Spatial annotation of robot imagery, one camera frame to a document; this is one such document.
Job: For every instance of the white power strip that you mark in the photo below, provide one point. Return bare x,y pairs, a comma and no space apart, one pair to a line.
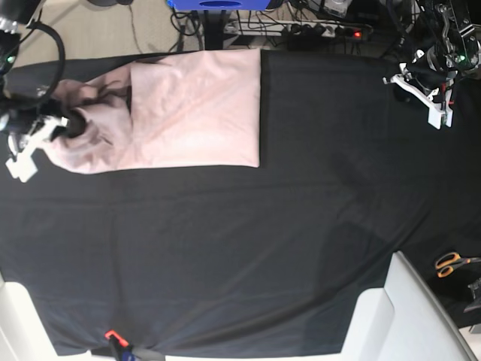
273,28

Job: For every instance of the white base frame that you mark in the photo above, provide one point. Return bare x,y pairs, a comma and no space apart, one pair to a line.
402,320
23,336

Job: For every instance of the black metal bracket right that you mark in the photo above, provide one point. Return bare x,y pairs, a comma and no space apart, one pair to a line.
475,290

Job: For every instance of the black table stand post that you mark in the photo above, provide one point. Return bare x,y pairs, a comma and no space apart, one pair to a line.
213,23

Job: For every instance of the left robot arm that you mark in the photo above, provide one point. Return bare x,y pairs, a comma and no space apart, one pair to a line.
441,49

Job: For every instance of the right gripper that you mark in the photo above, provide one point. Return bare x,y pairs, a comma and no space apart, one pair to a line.
28,129

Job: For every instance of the black table cloth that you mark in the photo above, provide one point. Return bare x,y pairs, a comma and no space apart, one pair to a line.
266,262

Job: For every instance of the orange handled scissors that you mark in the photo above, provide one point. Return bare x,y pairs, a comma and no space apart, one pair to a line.
449,262

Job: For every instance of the pink T-shirt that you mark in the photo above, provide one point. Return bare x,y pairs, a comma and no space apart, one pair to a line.
184,110

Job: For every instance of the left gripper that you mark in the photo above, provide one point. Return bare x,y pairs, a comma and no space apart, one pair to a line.
430,77

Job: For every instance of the blue plastic bin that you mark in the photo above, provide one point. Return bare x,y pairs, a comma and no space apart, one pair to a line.
213,5

